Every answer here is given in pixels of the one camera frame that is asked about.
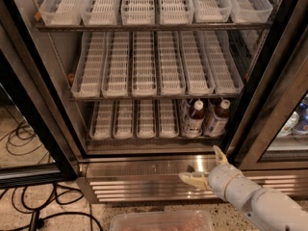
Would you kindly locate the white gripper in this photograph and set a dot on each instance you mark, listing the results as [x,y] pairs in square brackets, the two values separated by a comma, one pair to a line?
[221,181]

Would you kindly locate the brown drink bottle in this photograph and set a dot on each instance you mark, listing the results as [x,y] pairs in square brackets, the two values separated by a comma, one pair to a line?
[193,119]
[217,119]

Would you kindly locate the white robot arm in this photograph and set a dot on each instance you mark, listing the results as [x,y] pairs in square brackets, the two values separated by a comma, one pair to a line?
[267,208]

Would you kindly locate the shelf tray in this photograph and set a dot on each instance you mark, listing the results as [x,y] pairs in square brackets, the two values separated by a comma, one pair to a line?
[211,11]
[61,12]
[138,12]
[143,65]
[146,128]
[170,65]
[168,122]
[250,11]
[100,12]
[115,83]
[88,74]
[102,117]
[195,65]
[224,70]
[123,123]
[175,12]

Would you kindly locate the right glass fridge door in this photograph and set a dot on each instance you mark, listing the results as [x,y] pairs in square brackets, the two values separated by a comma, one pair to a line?
[275,85]

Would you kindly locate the white bottle behind glass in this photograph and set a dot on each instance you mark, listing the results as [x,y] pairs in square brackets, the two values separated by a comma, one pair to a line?
[288,126]

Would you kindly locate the blue bottle behind glass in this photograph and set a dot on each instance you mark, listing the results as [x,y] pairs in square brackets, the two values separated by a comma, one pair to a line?
[301,128]

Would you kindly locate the left open fridge door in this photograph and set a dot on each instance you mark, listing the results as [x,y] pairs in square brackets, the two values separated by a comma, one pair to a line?
[21,81]

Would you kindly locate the clear plastic food container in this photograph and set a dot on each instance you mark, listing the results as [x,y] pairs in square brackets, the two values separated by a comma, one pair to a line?
[163,221]

